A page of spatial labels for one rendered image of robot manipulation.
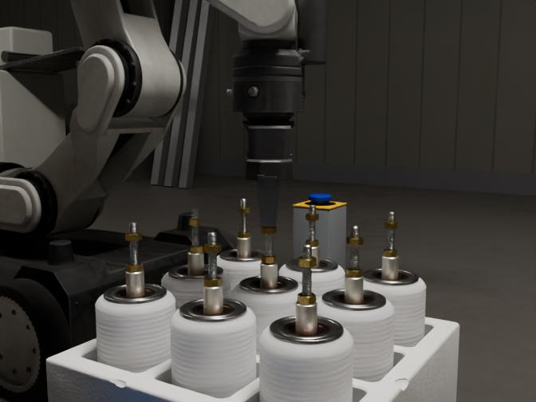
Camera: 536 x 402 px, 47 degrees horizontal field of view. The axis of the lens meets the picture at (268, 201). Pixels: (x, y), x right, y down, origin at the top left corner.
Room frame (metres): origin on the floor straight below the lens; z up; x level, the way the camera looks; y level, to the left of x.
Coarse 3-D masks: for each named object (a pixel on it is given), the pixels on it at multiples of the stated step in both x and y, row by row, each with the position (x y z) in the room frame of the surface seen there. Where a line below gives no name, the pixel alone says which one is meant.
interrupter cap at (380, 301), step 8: (328, 296) 0.71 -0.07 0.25; (336, 296) 0.71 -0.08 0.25; (344, 296) 0.71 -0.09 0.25; (368, 296) 0.71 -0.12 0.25; (376, 296) 0.71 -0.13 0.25; (328, 304) 0.68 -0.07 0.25; (336, 304) 0.67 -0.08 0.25; (344, 304) 0.67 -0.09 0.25; (352, 304) 0.68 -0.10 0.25; (360, 304) 0.68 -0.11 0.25; (368, 304) 0.67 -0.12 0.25; (376, 304) 0.68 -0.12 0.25; (384, 304) 0.68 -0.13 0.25
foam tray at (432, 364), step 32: (64, 352) 0.72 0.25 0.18; (96, 352) 0.73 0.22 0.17; (416, 352) 0.72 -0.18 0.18; (448, 352) 0.78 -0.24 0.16; (64, 384) 0.68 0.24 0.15; (96, 384) 0.65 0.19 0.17; (128, 384) 0.63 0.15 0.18; (160, 384) 0.63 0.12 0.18; (256, 384) 0.63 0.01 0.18; (384, 384) 0.63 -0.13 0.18; (416, 384) 0.66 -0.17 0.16; (448, 384) 0.78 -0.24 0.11
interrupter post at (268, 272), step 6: (264, 264) 0.75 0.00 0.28; (270, 264) 0.75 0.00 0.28; (276, 264) 0.76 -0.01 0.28; (264, 270) 0.75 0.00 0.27; (270, 270) 0.75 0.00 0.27; (276, 270) 0.76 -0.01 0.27; (264, 276) 0.75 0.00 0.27; (270, 276) 0.75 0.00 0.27; (276, 276) 0.76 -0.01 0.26; (264, 282) 0.75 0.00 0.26; (270, 282) 0.75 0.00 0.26; (276, 282) 0.76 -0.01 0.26; (270, 288) 0.75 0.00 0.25
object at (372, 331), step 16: (320, 304) 0.69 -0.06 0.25; (336, 320) 0.66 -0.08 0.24; (352, 320) 0.65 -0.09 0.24; (368, 320) 0.65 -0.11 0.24; (384, 320) 0.66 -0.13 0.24; (352, 336) 0.65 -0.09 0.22; (368, 336) 0.65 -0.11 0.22; (384, 336) 0.66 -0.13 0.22; (368, 352) 0.65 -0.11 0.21; (384, 352) 0.66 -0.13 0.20; (368, 368) 0.65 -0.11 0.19; (384, 368) 0.66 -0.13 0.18
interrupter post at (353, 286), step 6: (348, 282) 0.69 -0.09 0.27; (354, 282) 0.69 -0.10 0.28; (360, 282) 0.69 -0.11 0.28; (348, 288) 0.69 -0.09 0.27; (354, 288) 0.69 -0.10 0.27; (360, 288) 0.69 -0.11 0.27; (348, 294) 0.69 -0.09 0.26; (354, 294) 0.69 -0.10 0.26; (360, 294) 0.69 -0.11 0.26; (348, 300) 0.69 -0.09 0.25; (354, 300) 0.69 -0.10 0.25; (360, 300) 0.69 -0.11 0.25
